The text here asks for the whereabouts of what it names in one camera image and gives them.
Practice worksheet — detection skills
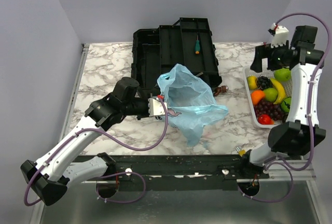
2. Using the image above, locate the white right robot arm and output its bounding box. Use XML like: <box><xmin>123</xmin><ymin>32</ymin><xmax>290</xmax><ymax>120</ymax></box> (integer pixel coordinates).
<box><xmin>239</xmin><ymin>23</ymin><xmax>327</xmax><ymax>178</ymax></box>

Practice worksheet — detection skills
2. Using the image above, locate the green pear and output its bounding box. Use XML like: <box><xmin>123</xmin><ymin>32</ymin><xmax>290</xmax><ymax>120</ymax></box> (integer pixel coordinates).
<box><xmin>263</xmin><ymin>88</ymin><xmax>278</xmax><ymax>102</ymax></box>

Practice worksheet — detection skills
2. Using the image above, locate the yellow banana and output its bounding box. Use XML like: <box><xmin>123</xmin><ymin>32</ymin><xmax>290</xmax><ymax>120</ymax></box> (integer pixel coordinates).
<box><xmin>270</xmin><ymin>78</ymin><xmax>286</xmax><ymax>104</ymax></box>

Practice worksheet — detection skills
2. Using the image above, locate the green orange screwdriver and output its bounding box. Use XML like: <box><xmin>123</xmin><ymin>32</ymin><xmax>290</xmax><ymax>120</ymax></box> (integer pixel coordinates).
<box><xmin>195</xmin><ymin>34</ymin><xmax>201</xmax><ymax>54</ymax></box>

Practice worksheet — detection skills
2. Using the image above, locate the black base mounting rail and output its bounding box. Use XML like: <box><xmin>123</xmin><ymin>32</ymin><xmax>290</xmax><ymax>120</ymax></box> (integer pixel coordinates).
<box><xmin>85</xmin><ymin>153</ymin><xmax>270</xmax><ymax>192</ymax></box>

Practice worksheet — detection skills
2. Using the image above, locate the light blue printed plastic bag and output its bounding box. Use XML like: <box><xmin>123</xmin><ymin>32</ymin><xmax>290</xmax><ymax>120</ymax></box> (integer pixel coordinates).
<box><xmin>157</xmin><ymin>64</ymin><xmax>228</xmax><ymax>146</ymax></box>

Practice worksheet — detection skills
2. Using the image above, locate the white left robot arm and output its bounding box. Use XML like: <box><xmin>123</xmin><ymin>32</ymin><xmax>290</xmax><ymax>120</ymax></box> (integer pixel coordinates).
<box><xmin>20</xmin><ymin>77</ymin><xmax>148</xmax><ymax>206</ymax></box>

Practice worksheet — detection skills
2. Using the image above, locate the red strawberry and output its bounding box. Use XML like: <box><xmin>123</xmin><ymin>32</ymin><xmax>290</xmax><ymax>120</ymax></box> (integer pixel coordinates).
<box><xmin>257</xmin><ymin>114</ymin><xmax>274</xmax><ymax>125</ymax></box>

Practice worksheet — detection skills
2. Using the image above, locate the brown small figurine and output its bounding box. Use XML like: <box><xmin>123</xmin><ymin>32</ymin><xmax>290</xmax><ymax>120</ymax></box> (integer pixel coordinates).
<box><xmin>213</xmin><ymin>85</ymin><xmax>228</xmax><ymax>96</ymax></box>

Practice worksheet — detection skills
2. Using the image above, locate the orange fruit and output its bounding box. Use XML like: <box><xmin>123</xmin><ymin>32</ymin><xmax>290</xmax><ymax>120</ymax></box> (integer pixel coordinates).
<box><xmin>251</xmin><ymin>90</ymin><xmax>266</xmax><ymax>106</ymax></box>

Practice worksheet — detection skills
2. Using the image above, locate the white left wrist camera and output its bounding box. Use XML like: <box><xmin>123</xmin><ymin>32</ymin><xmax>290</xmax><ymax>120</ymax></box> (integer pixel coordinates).
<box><xmin>148</xmin><ymin>98</ymin><xmax>165</xmax><ymax>117</ymax></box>

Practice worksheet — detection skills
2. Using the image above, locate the black open toolbox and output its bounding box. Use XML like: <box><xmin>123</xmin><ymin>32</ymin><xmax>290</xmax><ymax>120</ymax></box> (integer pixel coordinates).
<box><xmin>131</xmin><ymin>17</ymin><xmax>222</xmax><ymax>97</ymax></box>

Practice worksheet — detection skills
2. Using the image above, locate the red purple grape bunch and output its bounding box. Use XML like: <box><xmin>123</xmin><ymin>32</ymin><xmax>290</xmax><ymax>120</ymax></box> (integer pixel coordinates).
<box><xmin>254</xmin><ymin>100</ymin><xmax>285</xmax><ymax>121</ymax></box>

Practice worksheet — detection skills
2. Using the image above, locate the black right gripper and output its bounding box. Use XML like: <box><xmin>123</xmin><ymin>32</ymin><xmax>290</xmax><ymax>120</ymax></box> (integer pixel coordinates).
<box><xmin>250</xmin><ymin>40</ymin><xmax>289</xmax><ymax>73</ymax></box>

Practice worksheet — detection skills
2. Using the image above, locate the yellow connector plug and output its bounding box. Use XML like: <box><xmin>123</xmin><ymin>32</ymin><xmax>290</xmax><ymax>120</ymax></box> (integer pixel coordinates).
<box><xmin>236</xmin><ymin>146</ymin><xmax>246</xmax><ymax>157</ymax></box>

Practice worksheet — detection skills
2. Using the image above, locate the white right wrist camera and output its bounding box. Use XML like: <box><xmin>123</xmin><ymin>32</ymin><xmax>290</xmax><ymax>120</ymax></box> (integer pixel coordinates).
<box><xmin>268</xmin><ymin>23</ymin><xmax>289</xmax><ymax>48</ymax></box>

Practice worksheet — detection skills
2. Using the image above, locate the dark purple grape bunch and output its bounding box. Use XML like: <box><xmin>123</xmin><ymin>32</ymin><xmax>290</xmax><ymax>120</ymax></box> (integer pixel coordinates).
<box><xmin>256</xmin><ymin>76</ymin><xmax>273</xmax><ymax>91</ymax></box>

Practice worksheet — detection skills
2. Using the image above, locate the green apple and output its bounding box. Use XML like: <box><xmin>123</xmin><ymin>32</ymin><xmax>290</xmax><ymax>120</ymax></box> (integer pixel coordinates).
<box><xmin>273</xmin><ymin>68</ymin><xmax>291</xmax><ymax>82</ymax></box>

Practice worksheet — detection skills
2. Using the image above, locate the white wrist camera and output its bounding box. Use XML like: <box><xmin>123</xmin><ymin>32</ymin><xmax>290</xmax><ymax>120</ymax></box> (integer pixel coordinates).
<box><xmin>148</xmin><ymin>98</ymin><xmax>165</xmax><ymax>117</ymax></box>
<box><xmin>268</xmin><ymin>23</ymin><xmax>289</xmax><ymax>48</ymax></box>

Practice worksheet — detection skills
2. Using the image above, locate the yellow lemon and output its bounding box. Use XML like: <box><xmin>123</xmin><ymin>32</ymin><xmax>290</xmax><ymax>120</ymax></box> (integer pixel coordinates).
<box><xmin>246</xmin><ymin>76</ymin><xmax>258</xmax><ymax>90</ymax></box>

